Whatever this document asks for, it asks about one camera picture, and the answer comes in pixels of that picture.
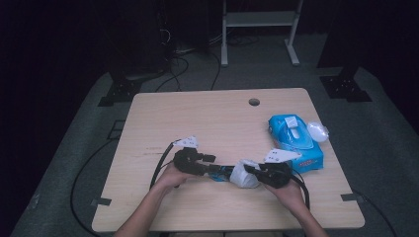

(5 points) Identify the person's left hand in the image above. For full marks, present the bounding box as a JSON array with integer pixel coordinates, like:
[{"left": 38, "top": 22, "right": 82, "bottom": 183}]
[{"left": 151, "top": 162, "right": 196, "bottom": 192}]

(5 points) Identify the tangle of black floor cables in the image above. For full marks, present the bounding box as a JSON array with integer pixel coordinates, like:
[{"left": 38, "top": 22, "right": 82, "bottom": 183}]
[{"left": 154, "top": 26, "right": 261, "bottom": 93}]

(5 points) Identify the dark equipment cabinet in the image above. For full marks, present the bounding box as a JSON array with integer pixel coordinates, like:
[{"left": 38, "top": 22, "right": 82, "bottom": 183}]
[{"left": 108, "top": 0, "right": 169, "bottom": 78}]

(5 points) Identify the white wet wipe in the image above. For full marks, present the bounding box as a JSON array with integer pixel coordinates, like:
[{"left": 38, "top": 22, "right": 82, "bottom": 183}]
[{"left": 229, "top": 159, "right": 263, "bottom": 190}]

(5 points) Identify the black tape floor outline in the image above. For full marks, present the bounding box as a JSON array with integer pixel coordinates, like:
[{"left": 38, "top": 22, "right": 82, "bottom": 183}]
[{"left": 107, "top": 119, "right": 126, "bottom": 140}]

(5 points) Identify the blue wet wipes pack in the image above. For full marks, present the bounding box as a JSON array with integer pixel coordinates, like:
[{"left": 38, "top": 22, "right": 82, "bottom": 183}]
[{"left": 267, "top": 113, "right": 330, "bottom": 175}]

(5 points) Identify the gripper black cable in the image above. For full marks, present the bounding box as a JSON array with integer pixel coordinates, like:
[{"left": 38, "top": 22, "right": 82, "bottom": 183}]
[
  {"left": 290, "top": 174, "right": 311, "bottom": 211},
  {"left": 149, "top": 141, "right": 181, "bottom": 191}
]

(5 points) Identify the grey tape strip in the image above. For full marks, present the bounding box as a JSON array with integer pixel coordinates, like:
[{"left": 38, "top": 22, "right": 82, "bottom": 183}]
[
  {"left": 340, "top": 193, "right": 365, "bottom": 202},
  {"left": 90, "top": 197, "right": 113, "bottom": 207}
]

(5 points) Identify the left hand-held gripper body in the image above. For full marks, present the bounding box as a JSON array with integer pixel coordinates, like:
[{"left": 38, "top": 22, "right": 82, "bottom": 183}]
[{"left": 172, "top": 134, "right": 210, "bottom": 177}]

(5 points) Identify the black stand base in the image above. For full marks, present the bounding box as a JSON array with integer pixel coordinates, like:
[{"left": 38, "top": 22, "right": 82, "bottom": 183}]
[
  {"left": 97, "top": 78, "right": 142, "bottom": 108},
  {"left": 319, "top": 67, "right": 374, "bottom": 103}
]

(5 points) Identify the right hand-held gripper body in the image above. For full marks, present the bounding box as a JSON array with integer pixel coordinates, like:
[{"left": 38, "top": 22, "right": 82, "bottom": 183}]
[{"left": 253, "top": 147, "right": 302, "bottom": 190}]

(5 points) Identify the white metal stand frame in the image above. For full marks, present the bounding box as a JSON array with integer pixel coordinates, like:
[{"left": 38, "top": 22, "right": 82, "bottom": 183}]
[{"left": 220, "top": 0, "right": 304, "bottom": 68}]

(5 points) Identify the long black floor cable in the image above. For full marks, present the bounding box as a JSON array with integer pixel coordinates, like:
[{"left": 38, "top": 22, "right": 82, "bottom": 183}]
[
  {"left": 69, "top": 137, "right": 115, "bottom": 237},
  {"left": 352, "top": 189, "right": 399, "bottom": 237}
]

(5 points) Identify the blue toy car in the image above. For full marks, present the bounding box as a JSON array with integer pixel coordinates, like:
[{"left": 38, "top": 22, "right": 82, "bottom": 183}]
[{"left": 208, "top": 165, "right": 236, "bottom": 183}]

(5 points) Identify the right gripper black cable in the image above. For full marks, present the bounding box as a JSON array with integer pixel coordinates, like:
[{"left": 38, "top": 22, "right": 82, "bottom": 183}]
[{"left": 290, "top": 174, "right": 311, "bottom": 211}]

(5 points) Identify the person's right hand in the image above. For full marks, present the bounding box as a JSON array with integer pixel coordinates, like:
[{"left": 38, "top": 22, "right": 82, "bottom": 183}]
[{"left": 263, "top": 179, "right": 307, "bottom": 210}]

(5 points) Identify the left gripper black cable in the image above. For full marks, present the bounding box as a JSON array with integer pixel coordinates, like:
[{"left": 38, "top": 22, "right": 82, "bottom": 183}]
[{"left": 149, "top": 141, "right": 181, "bottom": 191}]

